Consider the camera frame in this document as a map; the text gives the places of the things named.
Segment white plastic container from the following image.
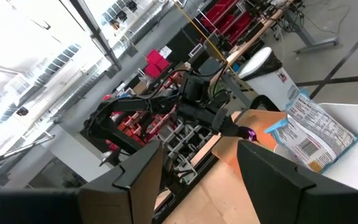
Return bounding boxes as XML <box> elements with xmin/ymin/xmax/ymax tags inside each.
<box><xmin>273</xmin><ymin>102</ymin><xmax>358</xmax><ymax>192</ymax></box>

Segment white red storage rack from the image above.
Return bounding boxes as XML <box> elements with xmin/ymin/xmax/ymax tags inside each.
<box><xmin>116</xmin><ymin>104</ymin><xmax>220</xmax><ymax>187</ymax></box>

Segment black table frame rail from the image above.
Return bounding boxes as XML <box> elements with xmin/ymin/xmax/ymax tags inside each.
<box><xmin>152</xmin><ymin>133</ymin><xmax>229</xmax><ymax>224</ymax></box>

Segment red storage boxes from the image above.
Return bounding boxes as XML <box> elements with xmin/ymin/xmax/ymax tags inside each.
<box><xmin>144</xmin><ymin>49</ymin><xmax>171</xmax><ymax>79</ymax></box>

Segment iridescent purple blue spoon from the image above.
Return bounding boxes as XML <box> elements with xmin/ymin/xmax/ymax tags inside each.
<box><xmin>242</xmin><ymin>126</ymin><xmax>260</xmax><ymax>144</ymax></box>

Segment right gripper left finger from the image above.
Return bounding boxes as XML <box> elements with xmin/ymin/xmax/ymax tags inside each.
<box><xmin>79</xmin><ymin>139</ymin><xmax>164</xmax><ymax>224</ymax></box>

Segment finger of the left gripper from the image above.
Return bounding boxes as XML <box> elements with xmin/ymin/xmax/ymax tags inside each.
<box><xmin>212</xmin><ymin>108</ymin><xmax>229</xmax><ymax>133</ymax></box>
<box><xmin>222</xmin><ymin>123</ymin><xmax>248</xmax><ymax>138</ymax></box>

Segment red bin shelf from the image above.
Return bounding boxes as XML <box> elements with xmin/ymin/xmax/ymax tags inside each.
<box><xmin>200</xmin><ymin>0</ymin><xmax>254</xmax><ymax>46</ymax></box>

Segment wooden workbench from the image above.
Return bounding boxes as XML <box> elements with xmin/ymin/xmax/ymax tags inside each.
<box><xmin>209</xmin><ymin>0</ymin><xmax>295</xmax><ymax>85</ymax></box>

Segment white trash can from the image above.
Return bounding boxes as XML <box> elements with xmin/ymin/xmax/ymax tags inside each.
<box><xmin>237</xmin><ymin>46</ymin><xmax>301</xmax><ymax>112</ymax></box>

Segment yellow cable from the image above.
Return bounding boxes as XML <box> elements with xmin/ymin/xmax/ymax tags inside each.
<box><xmin>172</xmin><ymin>0</ymin><xmax>251</xmax><ymax>91</ymax></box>

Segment grey desk foot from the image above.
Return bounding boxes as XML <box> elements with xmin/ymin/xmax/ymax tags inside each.
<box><xmin>286</xmin><ymin>7</ymin><xmax>340</xmax><ymax>54</ymax></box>

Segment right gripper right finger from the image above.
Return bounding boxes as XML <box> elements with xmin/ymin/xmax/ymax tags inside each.
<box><xmin>237</xmin><ymin>139</ymin><xmax>351</xmax><ymax>224</ymax></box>

